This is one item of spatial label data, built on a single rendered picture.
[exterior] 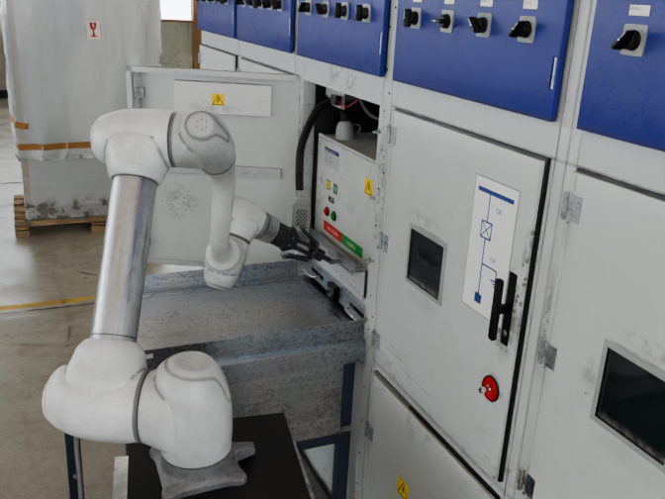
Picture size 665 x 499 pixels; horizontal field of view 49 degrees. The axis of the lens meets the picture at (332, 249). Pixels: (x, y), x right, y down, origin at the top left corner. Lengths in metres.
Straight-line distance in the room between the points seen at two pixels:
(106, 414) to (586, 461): 0.95
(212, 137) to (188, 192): 1.13
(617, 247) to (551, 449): 0.45
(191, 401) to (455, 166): 0.78
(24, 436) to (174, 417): 1.98
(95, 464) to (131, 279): 1.67
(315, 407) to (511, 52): 1.27
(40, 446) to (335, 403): 1.51
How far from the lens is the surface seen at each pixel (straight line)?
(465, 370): 1.75
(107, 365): 1.61
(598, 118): 1.35
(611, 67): 1.33
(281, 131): 2.68
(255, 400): 2.23
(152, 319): 2.41
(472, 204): 1.65
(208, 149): 1.70
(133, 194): 1.71
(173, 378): 1.54
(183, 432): 1.57
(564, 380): 1.48
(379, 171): 2.07
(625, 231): 1.31
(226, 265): 2.17
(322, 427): 2.37
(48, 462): 3.30
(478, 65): 1.63
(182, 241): 2.87
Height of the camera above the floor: 1.86
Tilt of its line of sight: 19 degrees down
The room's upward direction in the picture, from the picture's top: 3 degrees clockwise
